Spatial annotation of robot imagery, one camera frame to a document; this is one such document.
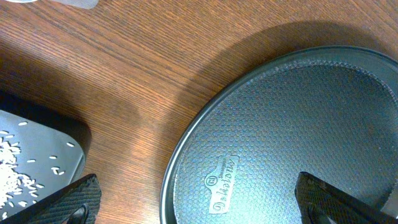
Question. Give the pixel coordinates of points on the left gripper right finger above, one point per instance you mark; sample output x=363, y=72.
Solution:
x=320, y=202

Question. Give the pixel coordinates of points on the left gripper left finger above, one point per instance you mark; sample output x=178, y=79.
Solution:
x=79, y=202

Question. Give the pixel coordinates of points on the rice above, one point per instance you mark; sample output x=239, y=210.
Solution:
x=36, y=161

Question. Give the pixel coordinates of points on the black rectangular tray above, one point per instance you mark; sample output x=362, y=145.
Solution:
x=14, y=109

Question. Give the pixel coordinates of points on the round black serving tray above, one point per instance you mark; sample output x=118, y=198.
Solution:
x=328, y=111

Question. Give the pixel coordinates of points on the clear plastic bin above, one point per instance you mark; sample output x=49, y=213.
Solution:
x=82, y=4

